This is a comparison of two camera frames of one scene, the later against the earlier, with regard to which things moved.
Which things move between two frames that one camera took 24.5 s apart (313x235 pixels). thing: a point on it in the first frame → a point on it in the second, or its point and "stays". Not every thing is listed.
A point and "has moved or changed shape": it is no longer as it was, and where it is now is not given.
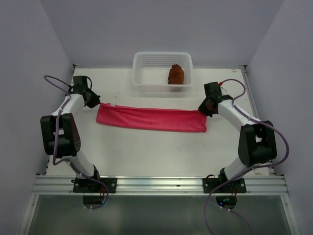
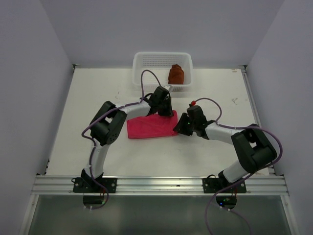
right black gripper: (203, 110) → (180, 127)
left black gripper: (96, 100) → (168, 112)
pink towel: (113, 116) has moved or changed shape
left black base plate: (85, 185) stays
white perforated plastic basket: (150, 71) stays
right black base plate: (238, 186) stays
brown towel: (176, 75) stays
